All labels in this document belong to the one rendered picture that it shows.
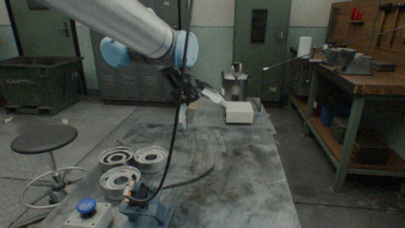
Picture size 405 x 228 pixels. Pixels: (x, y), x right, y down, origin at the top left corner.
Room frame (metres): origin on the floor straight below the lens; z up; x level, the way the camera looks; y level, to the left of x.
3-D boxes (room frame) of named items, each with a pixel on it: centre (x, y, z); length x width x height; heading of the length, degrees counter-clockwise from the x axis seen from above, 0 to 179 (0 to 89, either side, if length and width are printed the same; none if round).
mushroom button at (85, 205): (0.42, 0.25, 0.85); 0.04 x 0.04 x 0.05
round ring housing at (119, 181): (0.56, 0.23, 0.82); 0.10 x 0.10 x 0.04
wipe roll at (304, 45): (2.57, -1.02, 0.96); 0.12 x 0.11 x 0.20; 83
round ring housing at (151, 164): (0.68, 0.17, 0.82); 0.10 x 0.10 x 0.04
